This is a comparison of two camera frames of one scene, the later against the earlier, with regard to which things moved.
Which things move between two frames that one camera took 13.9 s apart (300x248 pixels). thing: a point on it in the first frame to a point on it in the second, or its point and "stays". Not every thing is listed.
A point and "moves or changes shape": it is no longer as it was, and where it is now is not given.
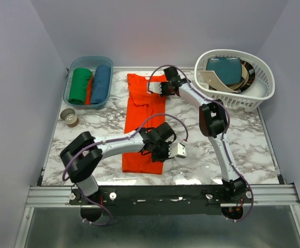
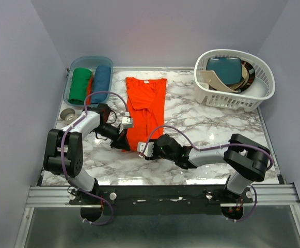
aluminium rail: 57,197 stays
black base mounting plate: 163,200 stays
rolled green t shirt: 79,82 stays
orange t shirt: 140,105 moves or changes shape
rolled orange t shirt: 88,96 stays
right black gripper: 163,93 to 154,156
